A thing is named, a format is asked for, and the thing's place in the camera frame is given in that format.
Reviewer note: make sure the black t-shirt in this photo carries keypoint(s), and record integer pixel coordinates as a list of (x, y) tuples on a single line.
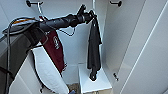
[(94, 50)]

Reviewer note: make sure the white wardrobe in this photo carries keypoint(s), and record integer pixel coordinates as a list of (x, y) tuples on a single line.
[(75, 40)]

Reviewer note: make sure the grey clothes hanger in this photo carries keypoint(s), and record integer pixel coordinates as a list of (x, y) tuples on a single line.
[(42, 11)]

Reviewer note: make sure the maroon and white jacket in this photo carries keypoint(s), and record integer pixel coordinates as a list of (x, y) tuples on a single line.
[(55, 50)]

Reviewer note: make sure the orange clothes hanger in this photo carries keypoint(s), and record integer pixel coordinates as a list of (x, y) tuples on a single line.
[(23, 21)]

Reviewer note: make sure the white inner shelf unit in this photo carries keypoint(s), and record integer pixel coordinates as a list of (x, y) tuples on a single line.
[(95, 78)]

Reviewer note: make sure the small black wall fitting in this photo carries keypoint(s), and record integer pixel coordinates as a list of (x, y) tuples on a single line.
[(115, 76)]

